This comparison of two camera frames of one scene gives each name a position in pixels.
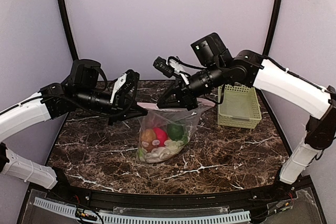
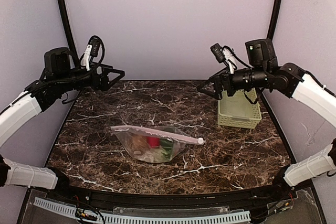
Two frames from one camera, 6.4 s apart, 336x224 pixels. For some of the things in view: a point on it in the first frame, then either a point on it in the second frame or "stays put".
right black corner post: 277,3 stays put
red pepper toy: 161,136 -> 154,141
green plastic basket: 240,108 stays put
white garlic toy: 170,148 stays put
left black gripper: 119,107 -> 104,78
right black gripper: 182,94 -> 219,85
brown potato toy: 148,136 -> 140,142
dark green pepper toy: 175,131 -> 166,145
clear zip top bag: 163,132 -> 144,145
